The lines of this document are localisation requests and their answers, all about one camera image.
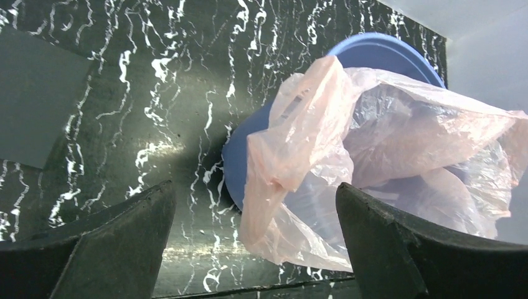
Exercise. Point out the blue plastic trash bin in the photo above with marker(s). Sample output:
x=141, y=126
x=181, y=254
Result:
x=373, y=50

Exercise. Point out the pink plastic trash bag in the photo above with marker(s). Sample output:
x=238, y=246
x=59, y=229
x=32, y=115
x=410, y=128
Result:
x=436, y=154

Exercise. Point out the black rectangular block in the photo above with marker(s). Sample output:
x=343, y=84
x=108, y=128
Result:
x=40, y=84

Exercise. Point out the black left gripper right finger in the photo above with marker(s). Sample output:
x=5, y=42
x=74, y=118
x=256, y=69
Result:
x=395, y=254

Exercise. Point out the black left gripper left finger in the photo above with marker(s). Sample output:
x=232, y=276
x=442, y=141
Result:
x=113, y=253

